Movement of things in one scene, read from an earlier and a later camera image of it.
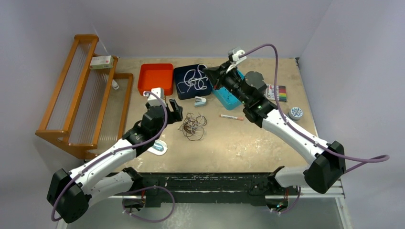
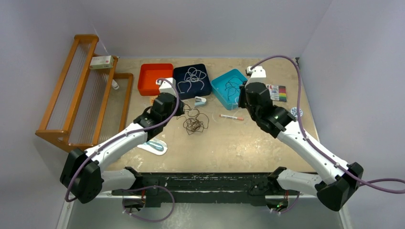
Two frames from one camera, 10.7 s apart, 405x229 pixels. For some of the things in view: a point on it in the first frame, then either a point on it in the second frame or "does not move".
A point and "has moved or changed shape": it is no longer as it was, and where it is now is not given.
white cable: [203, 87] to [193, 75]
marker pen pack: [269, 92] does not move
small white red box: [101, 62] does not move
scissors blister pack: [159, 148] does not move
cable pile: [193, 128] has moved or changed shape
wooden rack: [85, 111] does not move
